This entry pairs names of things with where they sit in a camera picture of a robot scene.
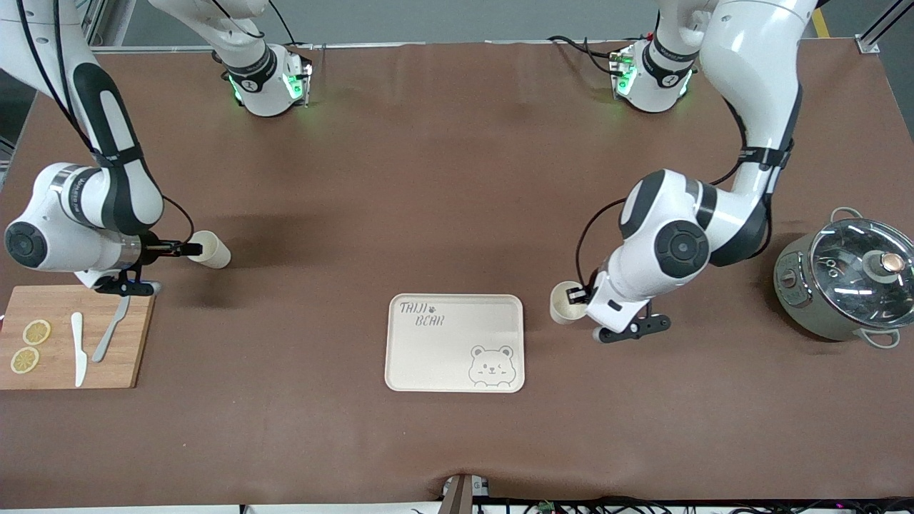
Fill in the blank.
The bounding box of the white plastic cup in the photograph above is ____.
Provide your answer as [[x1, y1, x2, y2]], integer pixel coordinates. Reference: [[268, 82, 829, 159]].
[[187, 230, 232, 270], [549, 281, 590, 326]]

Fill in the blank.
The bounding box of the cream tray with bear print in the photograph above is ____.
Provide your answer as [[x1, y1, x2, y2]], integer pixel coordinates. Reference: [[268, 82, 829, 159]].
[[385, 293, 526, 393]]

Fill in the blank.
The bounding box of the grey plastic knife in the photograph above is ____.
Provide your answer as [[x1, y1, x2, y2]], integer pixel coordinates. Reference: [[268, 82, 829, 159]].
[[91, 294, 131, 363]]

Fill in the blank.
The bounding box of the bamboo cutting board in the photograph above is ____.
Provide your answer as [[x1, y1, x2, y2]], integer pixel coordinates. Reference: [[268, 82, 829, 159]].
[[0, 284, 156, 390]]

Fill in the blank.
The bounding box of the white plastic knife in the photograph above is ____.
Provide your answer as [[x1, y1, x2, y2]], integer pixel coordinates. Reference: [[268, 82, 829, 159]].
[[70, 312, 88, 388]]

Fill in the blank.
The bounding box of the grey electric cooking pot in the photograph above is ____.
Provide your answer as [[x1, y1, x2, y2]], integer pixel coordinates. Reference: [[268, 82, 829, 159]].
[[773, 207, 914, 349]]

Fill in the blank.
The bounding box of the glass pot lid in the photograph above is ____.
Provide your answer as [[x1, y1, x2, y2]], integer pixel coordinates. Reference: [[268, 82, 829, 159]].
[[810, 218, 914, 329]]

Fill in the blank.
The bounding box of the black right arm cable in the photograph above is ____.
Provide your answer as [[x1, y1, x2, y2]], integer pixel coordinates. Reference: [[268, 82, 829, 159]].
[[18, 0, 197, 247]]

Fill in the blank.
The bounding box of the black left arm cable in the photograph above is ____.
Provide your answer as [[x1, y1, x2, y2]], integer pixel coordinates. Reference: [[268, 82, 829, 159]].
[[575, 93, 793, 290]]

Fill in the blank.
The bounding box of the metal table clamp bracket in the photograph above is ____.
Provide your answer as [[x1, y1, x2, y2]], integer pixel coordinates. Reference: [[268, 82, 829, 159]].
[[441, 473, 491, 514]]

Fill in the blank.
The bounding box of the aluminium frame profile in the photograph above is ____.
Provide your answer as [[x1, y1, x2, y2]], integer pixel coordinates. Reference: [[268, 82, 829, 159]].
[[82, 0, 136, 51], [857, 0, 914, 54]]

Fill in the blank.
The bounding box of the black cable at arm base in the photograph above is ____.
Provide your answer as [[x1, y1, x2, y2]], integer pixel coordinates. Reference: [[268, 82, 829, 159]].
[[547, 34, 626, 76]]

